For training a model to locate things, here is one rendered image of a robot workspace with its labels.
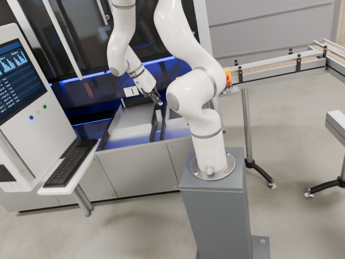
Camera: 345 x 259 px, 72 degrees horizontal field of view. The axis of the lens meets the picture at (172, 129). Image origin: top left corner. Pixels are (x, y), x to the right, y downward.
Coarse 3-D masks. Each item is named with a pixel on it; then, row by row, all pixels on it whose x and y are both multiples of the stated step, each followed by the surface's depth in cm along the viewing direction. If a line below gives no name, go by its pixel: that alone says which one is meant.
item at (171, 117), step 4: (204, 104) 144; (208, 104) 143; (168, 108) 150; (168, 112) 146; (172, 112) 145; (168, 116) 142; (172, 116) 141; (176, 116) 140; (180, 116) 139; (168, 120) 132; (172, 120) 132; (176, 120) 132; (180, 120) 132; (184, 120) 132; (168, 124) 133; (172, 124) 133
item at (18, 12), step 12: (12, 0) 126; (24, 12) 130; (24, 24) 132; (36, 36) 136; (36, 48) 139; (48, 60) 143; (144, 60) 140; (48, 72) 147; (84, 72) 146; (96, 72) 146; (132, 96) 153
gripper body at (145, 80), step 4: (144, 68) 119; (144, 72) 117; (148, 72) 120; (136, 76) 115; (140, 76) 115; (144, 76) 117; (148, 76) 119; (136, 80) 115; (140, 80) 115; (144, 80) 116; (148, 80) 119; (152, 80) 121; (136, 84) 117; (140, 84) 116; (144, 84) 116; (148, 84) 118; (152, 84) 121; (140, 88) 120; (144, 88) 117; (148, 88) 118; (152, 88) 121
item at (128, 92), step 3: (129, 87) 150; (132, 87) 150; (135, 87) 150; (126, 90) 151; (129, 90) 151; (135, 90) 151; (126, 93) 152; (129, 93) 152; (135, 93) 152; (138, 93) 152; (126, 96) 153; (129, 96) 153
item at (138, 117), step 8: (120, 104) 165; (144, 104) 164; (152, 104) 161; (120, 112) 162; (128, 112) 159; (136, 112) 157; (144, 112) 154; (152, 112) 144; (112, 120) 147; (120, 120) 152; (128, 120) 149; (136, 120) 147; (144, 120) 145; (152, 120) 139; (112, 128) 144; (120, 128) 136; (128, 128) 136; (136, 128) 136; (144, 128) 136
